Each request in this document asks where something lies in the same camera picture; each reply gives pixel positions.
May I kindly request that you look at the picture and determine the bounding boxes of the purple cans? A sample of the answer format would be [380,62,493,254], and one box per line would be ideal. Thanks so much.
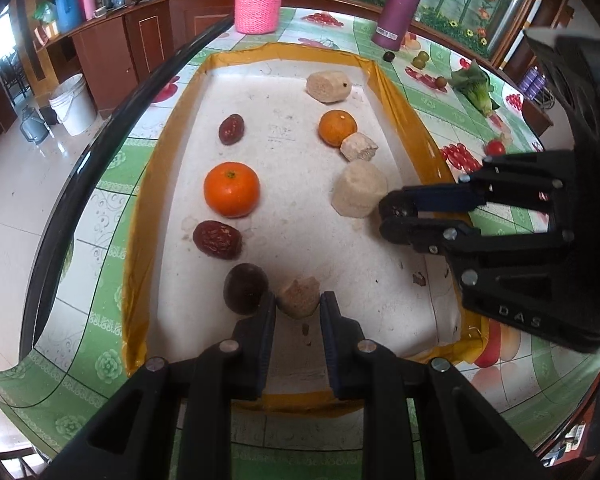
[520,67,543,98]

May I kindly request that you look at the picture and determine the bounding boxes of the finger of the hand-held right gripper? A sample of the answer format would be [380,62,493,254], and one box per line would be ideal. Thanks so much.
[379,150,578,218]
[380,217,600,356]

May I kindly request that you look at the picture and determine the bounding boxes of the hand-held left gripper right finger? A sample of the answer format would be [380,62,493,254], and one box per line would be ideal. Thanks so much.
[320,290,556,480]

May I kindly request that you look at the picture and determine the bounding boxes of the white plastic bucket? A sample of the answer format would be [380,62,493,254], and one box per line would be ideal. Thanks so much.
[49,74,98,136]

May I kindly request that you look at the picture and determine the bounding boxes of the blue plastic jug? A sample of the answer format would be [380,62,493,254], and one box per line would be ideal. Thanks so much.
[55,0,83,33]

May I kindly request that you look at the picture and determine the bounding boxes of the purple thermos bottle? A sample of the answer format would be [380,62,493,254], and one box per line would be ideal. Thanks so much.
[371,0,431,52]

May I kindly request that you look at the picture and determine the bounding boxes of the grey plastic jug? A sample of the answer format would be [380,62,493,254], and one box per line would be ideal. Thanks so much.
[20,105,50,143]

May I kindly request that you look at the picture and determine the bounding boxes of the dark purple passion fruit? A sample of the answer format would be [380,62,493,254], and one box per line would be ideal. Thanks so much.
[223,263,270,316]

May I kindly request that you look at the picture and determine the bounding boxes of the mandarin orange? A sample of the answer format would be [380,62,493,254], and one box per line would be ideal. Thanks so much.
[318,109,357,148]
[203,161,260,219]

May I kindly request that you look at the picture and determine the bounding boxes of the wooden cabinet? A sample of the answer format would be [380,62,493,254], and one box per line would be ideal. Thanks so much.
[0,0,553,136]

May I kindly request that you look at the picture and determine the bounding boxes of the large beige chunk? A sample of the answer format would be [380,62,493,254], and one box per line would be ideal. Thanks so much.
[331,160,389,218]

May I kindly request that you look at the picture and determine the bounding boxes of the green bok choy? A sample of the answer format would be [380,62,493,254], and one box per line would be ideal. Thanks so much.
[450,60,501,117]

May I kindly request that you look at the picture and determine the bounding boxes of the white foam tray yellow tape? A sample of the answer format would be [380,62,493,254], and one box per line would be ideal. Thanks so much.
[122,42,486,413]

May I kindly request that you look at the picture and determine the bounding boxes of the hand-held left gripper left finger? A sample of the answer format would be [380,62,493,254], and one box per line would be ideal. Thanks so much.
[40,290,278,480]

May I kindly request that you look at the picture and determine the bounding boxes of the red date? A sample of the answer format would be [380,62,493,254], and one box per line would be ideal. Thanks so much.
[218,113,246,146]
[192,220,242,260]

